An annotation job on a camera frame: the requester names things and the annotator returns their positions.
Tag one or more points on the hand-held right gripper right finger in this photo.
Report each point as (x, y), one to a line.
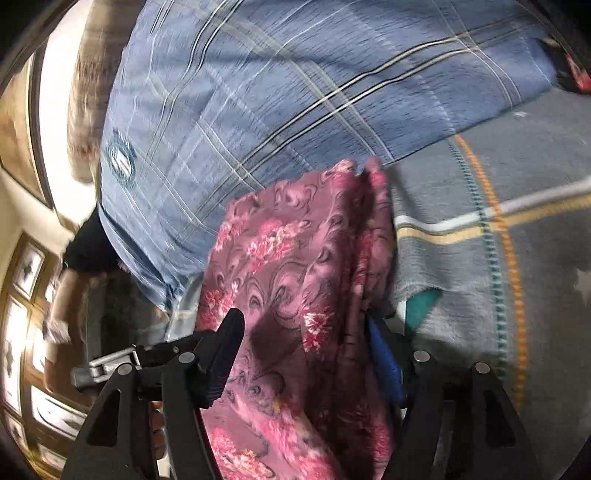
(387, 364)

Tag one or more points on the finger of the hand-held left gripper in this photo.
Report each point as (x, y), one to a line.
(159, 353)

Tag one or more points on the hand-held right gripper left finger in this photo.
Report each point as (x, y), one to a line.
(220, 369)

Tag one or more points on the pink floral cloth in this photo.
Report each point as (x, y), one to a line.
(286, 258)

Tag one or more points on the light blue cloth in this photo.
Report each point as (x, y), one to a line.
(184, 309)

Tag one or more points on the brown fuzzy cloth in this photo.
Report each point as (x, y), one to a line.
(122, 300)

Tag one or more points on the teal cloth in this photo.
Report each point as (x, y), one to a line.
(421, 307)

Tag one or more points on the wooden glass-panel cabinet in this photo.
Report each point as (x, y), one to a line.
(27, 323)

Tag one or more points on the grey striped blanket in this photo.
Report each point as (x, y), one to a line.
(545, 277)

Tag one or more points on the striped floral pillow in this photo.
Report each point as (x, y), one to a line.
(92, 92)

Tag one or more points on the blue plaid bed sheet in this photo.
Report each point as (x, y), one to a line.
(277, 92)

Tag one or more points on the red patterned cloth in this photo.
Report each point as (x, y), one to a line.
(575, 67)

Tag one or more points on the wooden picture frame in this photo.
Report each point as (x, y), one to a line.
(18, 152)

